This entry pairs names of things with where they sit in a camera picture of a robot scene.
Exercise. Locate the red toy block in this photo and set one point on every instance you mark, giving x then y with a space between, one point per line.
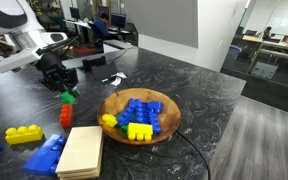
66 115

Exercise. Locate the round wooden bowl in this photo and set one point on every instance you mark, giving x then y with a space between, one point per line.
112 105

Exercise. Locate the large flat blue block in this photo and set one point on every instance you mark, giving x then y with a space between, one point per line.
45 155

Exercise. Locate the seated person in dark top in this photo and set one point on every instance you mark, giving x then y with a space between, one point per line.
267 31

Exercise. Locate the small green toy block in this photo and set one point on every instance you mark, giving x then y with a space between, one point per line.
67 98

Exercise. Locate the white paper tag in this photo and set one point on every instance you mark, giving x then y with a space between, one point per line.
118 78

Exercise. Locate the long yellow toy block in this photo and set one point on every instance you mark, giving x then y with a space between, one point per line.
24 134

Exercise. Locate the small yellow block in bowl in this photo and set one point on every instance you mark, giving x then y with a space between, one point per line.
109 120

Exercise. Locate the black countertop outlet box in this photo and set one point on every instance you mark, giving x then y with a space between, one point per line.
104 70
94 62

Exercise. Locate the long light meeting table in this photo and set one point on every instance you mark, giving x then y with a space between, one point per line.
277 48

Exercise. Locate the blue trash bin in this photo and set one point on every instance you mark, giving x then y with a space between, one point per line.
232 56

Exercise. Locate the green block in bowl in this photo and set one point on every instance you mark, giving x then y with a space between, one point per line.
124 130

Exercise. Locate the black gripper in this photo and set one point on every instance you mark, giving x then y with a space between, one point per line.
50 61

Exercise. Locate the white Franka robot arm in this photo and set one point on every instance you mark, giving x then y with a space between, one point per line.
14 20

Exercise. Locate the blue block in bowl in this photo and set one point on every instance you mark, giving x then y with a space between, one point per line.
128 111
143 114
155 115

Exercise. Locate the person in blue shirt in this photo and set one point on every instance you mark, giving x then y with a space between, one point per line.
100 26

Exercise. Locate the stack of wooden squares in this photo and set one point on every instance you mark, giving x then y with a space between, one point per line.
80 150

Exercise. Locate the black computer monitor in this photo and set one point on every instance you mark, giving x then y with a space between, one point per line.
74 12
118 20

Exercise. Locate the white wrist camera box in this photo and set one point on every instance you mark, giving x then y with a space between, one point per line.
17 60

